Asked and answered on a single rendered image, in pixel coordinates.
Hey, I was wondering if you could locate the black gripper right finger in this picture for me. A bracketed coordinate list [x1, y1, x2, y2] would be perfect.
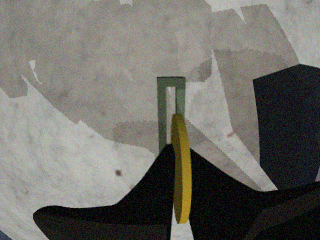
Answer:
[189, 148, 320, 240]

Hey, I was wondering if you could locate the gold coin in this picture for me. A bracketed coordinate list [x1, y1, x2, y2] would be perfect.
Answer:
[171, 113, 192, 224]

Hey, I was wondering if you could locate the dark green rectangular holder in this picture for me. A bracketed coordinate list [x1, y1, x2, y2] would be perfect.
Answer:
[156, 76, 187, 153]

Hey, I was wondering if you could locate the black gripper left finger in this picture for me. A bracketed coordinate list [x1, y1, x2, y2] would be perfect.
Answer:
[33, 144, 176, 240]

